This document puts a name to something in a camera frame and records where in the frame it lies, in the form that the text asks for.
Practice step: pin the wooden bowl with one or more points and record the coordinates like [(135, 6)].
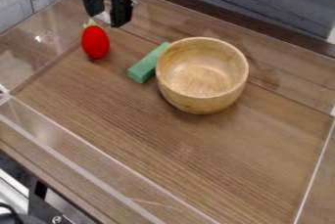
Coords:
[(202, 74)]

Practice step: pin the green rectangular block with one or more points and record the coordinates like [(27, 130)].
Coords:
[(143, 70)]

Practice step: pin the clear acrylic tray wall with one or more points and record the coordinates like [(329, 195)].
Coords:
[(131, 159)]

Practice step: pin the black table leg bracket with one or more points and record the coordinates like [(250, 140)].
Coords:
[(39, 208)]

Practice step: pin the red toy strawberry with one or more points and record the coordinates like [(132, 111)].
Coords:
[(96, 41)]

